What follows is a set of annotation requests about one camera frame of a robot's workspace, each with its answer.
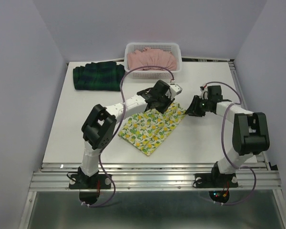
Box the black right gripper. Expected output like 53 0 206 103
184 94 211 116

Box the lemon print skirt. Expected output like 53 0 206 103
118 102 185 156

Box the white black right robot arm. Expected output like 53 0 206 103
185 82 270 188

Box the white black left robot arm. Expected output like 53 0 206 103
69 80 182 189

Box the pink skirt in basket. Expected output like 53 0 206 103
127 48 178 71

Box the white plastic basket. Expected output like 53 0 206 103
124 42 182 79

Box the green plaid folded skirt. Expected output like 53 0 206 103
73 61 125 92

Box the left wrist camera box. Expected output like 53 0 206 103
169 84 183 99

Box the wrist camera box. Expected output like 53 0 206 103
169 84 183 99
199 85 208 100

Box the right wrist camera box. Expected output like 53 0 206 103
199 85 208 100

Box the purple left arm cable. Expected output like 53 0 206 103
80 66 176 208

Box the aluminium frame rail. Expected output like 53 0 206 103
182 56 235 71

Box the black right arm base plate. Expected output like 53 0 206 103
192 173 240 205

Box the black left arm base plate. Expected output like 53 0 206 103
67 173 112 207

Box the front aluminium rail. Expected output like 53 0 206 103
29 162 282 192

